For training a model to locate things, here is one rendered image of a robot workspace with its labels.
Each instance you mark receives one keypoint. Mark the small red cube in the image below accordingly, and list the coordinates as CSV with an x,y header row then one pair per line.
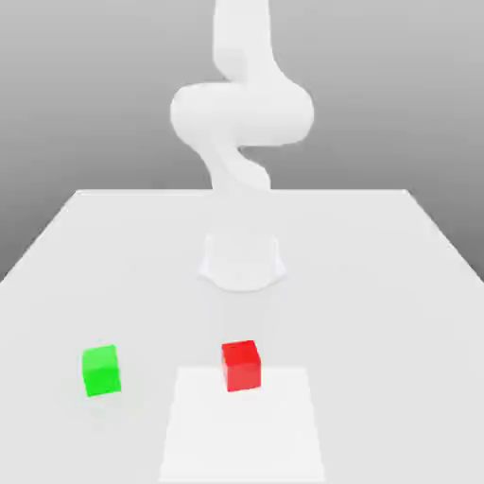
x,y
242,366

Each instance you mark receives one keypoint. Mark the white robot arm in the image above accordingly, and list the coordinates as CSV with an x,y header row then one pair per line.
x,y
242,113

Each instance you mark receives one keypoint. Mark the small green cube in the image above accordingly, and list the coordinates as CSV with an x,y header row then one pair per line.
x,y
101,370

